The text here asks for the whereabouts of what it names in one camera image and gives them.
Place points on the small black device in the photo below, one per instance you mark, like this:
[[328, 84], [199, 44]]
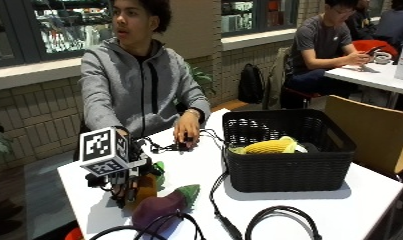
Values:
[[183, 145]]

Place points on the orange toy carrot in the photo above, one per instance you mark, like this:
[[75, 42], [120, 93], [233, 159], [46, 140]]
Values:
[[145, 189]]

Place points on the purple toy eggplant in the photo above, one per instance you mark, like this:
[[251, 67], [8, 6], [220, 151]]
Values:
[[159, 208]]

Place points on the white marker cube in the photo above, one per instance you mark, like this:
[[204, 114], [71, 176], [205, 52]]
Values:
[[104, 151]]

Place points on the red object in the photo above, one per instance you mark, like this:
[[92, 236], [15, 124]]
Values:
[[75, 234]]

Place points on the green leafy plant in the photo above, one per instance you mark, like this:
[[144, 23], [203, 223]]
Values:
[[200, 78]]

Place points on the yellow toy corn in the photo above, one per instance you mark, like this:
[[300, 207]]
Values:
[[269, 146]]

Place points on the black backpack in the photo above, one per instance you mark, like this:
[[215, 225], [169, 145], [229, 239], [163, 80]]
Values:
[[251, 83]]

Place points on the person in grey hoodie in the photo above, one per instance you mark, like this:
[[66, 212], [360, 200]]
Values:
[[121, 83]]

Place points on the black plastic basket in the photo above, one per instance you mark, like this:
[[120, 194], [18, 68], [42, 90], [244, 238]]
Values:
[[289, 170]]

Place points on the white toy item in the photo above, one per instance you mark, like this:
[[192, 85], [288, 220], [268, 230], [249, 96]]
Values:
[[301, 149]]

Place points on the beige jacket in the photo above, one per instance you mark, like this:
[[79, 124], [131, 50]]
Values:
[[276, 80]]

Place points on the black round item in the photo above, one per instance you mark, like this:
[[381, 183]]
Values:
[[312, 147]]

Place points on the red chair seat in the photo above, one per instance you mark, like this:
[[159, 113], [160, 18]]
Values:
[[302, 93]]

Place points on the dark framed window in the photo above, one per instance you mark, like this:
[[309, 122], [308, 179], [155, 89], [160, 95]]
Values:
[[259, 15], [63, 30]]

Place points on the wooden chair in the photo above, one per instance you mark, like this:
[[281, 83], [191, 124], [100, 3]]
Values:
[[369, 130]]

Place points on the white table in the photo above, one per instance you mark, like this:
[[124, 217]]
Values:
[[378, 80]]

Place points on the black phone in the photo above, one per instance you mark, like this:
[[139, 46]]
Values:
[[372, 50]]

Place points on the white cup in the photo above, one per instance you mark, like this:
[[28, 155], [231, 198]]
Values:
[[382, 58]]

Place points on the red garment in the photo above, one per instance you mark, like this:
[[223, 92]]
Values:
[[374, 45]]

